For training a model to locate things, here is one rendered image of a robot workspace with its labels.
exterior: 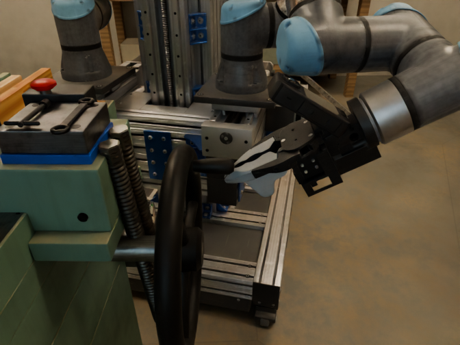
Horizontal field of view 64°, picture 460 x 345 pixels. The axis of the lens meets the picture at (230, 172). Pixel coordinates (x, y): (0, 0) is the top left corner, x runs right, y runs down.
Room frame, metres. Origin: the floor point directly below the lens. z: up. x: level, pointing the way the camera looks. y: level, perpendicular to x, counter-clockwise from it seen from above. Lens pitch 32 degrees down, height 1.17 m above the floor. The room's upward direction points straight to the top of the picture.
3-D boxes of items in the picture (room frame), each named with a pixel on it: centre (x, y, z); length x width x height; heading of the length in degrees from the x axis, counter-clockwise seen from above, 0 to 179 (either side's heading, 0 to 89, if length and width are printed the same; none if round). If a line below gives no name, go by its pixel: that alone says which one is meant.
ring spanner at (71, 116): (0.39, 0.18, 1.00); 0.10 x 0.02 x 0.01; 179
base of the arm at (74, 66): (1.14, 0.45, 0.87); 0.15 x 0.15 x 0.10
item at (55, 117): (0.42, 0.21, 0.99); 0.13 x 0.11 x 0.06; 179
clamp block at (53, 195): (0.41, 0.21, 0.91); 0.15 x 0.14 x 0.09; 179
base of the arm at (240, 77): (1.04, -0.03, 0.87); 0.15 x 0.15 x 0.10
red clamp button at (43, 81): (0.44, 0.23, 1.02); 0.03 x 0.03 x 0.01
